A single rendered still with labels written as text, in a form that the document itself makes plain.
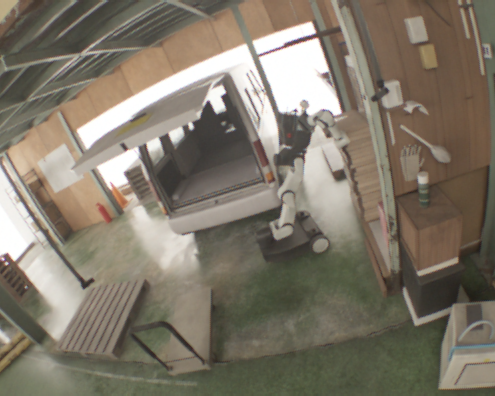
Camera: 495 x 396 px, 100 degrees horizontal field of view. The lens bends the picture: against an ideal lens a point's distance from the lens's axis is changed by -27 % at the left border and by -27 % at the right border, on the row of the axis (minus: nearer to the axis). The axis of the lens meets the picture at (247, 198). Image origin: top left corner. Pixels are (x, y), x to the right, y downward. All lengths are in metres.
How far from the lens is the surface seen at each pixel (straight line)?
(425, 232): 1.61
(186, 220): 3.44
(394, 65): 1.56
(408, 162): 1.69
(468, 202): 2.35
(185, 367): 2.31
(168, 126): 1.90
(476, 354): 1.56
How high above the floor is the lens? 1.90
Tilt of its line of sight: 26 degrees down
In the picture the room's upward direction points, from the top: 24 degrees counter-clockwise
